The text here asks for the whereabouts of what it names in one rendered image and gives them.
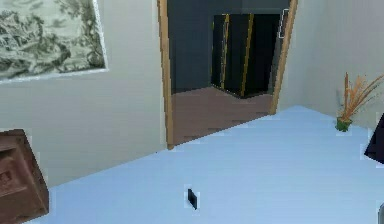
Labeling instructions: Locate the orange plant in green pot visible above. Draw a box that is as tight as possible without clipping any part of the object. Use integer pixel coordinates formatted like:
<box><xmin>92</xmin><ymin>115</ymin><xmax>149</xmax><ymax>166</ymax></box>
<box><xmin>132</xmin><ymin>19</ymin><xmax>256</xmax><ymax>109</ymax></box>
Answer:
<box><xmin>335</xmin><ymin>71</ymin><xmax>384</xmax><ymax>133</ymax></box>

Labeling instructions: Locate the small black flat object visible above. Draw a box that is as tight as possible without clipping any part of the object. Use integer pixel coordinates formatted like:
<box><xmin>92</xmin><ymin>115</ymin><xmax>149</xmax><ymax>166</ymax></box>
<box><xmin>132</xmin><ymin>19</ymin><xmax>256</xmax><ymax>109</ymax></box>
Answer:
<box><xmin>187</xmin><ymin>188</ymin><xmax>198</xmax><ymax>210</ymax></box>

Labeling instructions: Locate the black cupboard with yellow trim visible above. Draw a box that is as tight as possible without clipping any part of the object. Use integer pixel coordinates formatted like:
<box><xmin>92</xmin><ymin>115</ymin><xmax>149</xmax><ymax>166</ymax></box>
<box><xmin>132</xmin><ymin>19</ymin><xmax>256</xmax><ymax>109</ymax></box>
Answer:
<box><xmin>210</xmin><ymin>13</ymin><xmax>282</xmax><ymax>99</ymax></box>

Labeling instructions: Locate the wooden door frame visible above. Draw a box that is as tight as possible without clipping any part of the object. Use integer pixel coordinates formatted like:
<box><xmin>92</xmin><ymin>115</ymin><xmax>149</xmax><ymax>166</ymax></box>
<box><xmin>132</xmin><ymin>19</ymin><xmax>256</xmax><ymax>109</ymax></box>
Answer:
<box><xmin>156</xmin><ymin>0</ymin><xmax>299</xmax><ymax>150</ymax></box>

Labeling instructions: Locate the brown wooden chest of drawers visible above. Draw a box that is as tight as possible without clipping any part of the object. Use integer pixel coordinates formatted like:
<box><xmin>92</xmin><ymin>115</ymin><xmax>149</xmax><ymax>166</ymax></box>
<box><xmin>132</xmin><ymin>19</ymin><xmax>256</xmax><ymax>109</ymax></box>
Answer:
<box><xmin>0</xmin><ymin>129</ymin><xmax>50</xmax><ymax>224</ymax></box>

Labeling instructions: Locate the framed grey landscape picture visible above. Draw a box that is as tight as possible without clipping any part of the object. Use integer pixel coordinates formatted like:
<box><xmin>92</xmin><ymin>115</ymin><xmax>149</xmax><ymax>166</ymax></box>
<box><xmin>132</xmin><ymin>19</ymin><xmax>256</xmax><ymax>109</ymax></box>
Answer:
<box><xmin>0</xmin><ymin>0</ymin><xmax>109</xmax><ymax>83</ymax></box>

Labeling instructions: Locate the black furniture piece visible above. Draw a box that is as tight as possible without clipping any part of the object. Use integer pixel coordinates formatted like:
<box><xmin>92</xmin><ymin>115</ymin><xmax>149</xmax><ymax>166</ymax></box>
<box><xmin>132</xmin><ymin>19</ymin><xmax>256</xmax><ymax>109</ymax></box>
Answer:
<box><xmin>363</xmin><ymin>113</ymin><xmax>384</xmax><ymax>165</ymax></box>

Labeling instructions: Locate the white framed wall picture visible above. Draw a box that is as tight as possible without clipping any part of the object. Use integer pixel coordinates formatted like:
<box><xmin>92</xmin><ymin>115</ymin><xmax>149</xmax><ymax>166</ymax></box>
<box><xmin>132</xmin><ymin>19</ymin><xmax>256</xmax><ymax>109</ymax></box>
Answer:
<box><xmin>278</xmin><ymin>8</ymin><xmax>290</xmax><ymax>40</ymax></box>

